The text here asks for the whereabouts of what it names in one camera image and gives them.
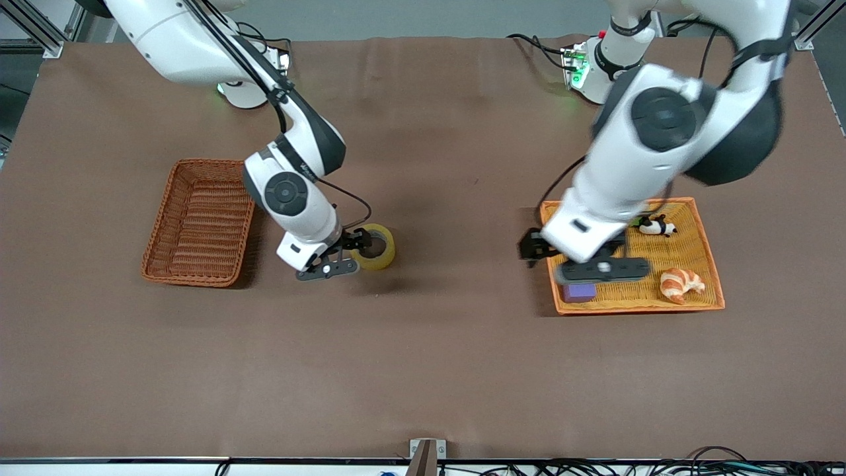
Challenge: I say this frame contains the white table edge rail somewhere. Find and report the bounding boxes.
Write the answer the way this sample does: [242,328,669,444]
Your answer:
[0,456,846,476]

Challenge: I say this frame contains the clear yellowish tape roll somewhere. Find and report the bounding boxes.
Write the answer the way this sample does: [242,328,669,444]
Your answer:
[349,223,398,272]

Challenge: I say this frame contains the black white panda toy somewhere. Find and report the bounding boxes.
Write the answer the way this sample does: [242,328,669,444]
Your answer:
[638,214,677,237]

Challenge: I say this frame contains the black cable bundle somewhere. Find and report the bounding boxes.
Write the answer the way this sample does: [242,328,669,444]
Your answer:
[436,446,846,476]

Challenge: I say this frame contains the brown table cover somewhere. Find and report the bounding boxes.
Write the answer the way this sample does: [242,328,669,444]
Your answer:
[0,34,846,461]

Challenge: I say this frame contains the black base cable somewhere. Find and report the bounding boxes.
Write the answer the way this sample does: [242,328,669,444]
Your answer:
[507,33,570,71]
[237,23,293,55]

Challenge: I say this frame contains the toy croissant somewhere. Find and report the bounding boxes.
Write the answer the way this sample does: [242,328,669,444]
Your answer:
[660,267,706,305]

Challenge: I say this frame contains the brown wicker basket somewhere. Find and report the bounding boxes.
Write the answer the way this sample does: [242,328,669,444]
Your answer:
[140,157,262,288]

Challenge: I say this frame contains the orange wicker basket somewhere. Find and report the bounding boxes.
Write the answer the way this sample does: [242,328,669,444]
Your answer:
[539,197,726,316]

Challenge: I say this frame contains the metal clamp bracket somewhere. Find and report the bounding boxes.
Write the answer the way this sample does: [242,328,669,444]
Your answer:
[409,438,447,476]

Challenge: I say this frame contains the aluminium frame post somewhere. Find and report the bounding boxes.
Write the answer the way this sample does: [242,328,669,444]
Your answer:
[0,0,90,60]
[792,0,846,52]

